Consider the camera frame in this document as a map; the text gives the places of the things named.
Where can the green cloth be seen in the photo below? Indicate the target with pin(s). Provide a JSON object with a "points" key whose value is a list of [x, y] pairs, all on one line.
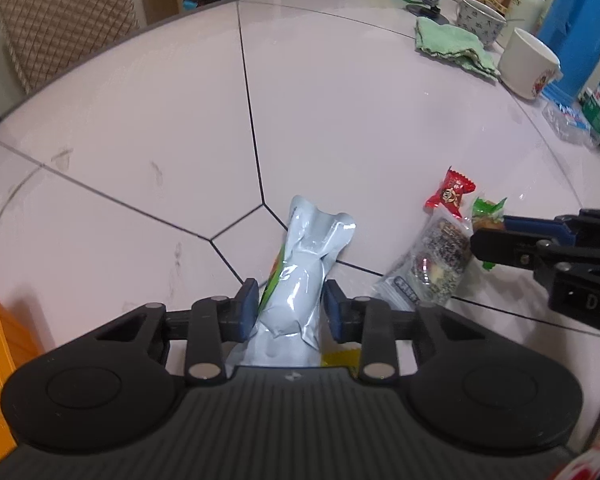
{"points": [[445, 40]]}

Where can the speckled clear snack packet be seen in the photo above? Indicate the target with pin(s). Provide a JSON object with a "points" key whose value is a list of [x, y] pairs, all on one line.
{"points": [[435, 255]]}

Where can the silver snack pouch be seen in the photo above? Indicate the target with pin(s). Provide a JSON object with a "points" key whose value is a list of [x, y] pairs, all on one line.
{"points": [[300, 280]]}

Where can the green brown snack packet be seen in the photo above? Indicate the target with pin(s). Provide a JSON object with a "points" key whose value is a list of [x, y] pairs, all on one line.
{"points": [[487, 215]]}

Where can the patterned white mug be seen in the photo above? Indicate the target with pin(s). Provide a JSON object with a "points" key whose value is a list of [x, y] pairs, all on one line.
{"points": [[480, 22]]}

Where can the small yellow snack packet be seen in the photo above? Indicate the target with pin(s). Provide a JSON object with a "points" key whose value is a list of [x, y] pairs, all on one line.
{"points": [[337, 358]]}

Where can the red snack packet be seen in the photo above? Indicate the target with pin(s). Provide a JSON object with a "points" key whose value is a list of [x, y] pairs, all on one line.
{"points": [[450, 192]]}

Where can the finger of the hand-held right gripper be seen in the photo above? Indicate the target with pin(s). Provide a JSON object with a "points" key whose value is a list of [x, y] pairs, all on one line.
{"points": [[535, 227], [505, 247]]}

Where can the blue jug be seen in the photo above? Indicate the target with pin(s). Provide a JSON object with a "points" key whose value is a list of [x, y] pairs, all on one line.
{"points": [[580, 10]]}

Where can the white cartoon mug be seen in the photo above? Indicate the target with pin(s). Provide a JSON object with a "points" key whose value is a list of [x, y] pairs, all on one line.
{"points": [[520, 65]]}

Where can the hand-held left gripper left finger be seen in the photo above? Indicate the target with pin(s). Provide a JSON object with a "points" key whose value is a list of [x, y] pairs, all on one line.
{"points": [[250, 307]]}

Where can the white ceramic pot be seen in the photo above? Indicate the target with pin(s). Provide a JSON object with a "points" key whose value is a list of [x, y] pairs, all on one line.
{"points": [[532, 0]]}

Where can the quilted beige chair back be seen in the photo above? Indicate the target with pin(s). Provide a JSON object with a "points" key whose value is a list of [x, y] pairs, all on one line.
{"points": [[55, 15]]}

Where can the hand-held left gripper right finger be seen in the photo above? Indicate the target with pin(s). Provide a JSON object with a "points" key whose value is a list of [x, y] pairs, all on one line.
{"points": [[332, 310]]}

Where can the crushed clear plastic bottle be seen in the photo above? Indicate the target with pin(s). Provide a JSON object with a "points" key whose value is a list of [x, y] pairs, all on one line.
{"points": [[562, 117]]}

